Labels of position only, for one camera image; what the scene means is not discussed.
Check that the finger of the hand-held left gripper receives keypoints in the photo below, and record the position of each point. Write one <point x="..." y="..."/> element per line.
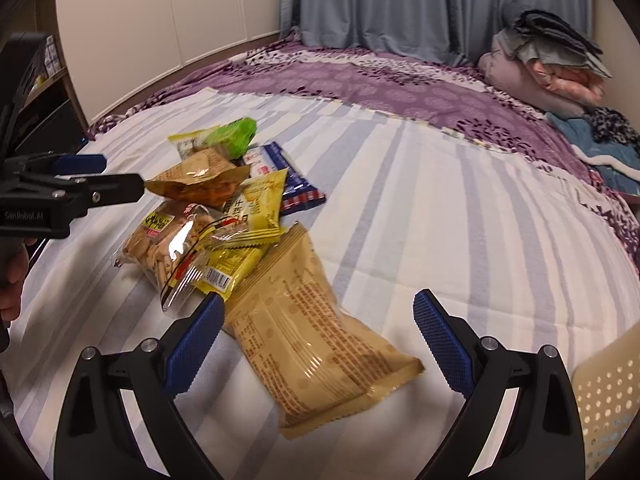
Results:
<point x="82" y="162"/>
<point x="117" y="188"/>

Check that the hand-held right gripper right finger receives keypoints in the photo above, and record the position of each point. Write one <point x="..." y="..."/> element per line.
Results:
<point x="442" y="342"/>

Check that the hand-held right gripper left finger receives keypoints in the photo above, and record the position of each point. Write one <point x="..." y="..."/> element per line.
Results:
<point x="197" y="342"/>

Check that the brown snack packet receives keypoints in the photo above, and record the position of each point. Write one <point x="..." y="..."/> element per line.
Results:
<point x="200" y="180"/>

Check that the small yellow snack packet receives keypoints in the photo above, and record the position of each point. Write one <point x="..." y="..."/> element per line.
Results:
<point x="235" y="260"/>

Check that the large tan snack packet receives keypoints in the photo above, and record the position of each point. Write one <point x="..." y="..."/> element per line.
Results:
<point x="320" y="350"/>

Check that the cream perforated plastic basket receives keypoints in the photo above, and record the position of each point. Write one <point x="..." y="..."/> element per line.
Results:
<point x="607" y="410"/>

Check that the person's left hand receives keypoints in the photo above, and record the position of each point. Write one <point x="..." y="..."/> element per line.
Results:
<point x="11" y="280"/>

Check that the wooden shelf unit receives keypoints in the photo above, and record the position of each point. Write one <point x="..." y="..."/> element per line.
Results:
<point x="52" y="95"/>

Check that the clear biscuit packet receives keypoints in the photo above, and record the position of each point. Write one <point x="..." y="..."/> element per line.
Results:
<point x="160" y="250"/>

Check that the striped blanket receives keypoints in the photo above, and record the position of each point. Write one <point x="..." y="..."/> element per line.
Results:
<point x="450" y="220"/>

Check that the green and yellow snack packet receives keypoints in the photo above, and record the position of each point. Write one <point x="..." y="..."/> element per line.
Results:
<point x="230" y="135"/>

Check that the wide yellow snack packet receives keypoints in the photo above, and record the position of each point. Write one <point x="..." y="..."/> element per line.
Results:
<point x="260" y="200"/>

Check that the white wardrobe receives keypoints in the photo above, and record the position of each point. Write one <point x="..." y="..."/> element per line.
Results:
<point x="165" y="15"/>

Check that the blue snack packet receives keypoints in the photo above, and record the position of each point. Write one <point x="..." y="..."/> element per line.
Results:
<point x="300" y="190"/>

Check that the blue folded blanket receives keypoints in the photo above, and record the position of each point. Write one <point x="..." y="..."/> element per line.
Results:
<point x="585" y="137"/>

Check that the purple patterned bedsheet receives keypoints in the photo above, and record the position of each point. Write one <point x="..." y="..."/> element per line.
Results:
<point x="380" y="85"/>

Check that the mauve quilt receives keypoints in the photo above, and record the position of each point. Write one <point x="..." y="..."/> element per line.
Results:
<point x="507" y="77"/>

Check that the dark patterned cloth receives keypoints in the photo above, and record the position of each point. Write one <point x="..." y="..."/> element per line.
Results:
<point x="612" y="122"/>

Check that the pink folded quilt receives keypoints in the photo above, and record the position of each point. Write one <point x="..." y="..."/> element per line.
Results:
<point x="562" y="82"/>

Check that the grey folded blanket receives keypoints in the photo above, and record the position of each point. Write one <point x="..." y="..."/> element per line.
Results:
<point x="550" y="35"/>

